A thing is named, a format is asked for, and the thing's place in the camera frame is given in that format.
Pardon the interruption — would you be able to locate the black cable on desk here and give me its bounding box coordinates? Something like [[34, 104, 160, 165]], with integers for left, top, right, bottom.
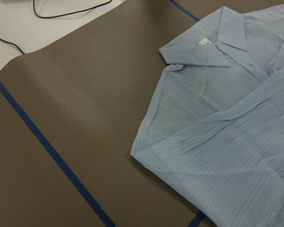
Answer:
[[0, 0, 113, 54]]

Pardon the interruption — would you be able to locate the light blue button shirt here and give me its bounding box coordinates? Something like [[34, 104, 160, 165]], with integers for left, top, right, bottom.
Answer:
[[131, 5, 284, 227]]

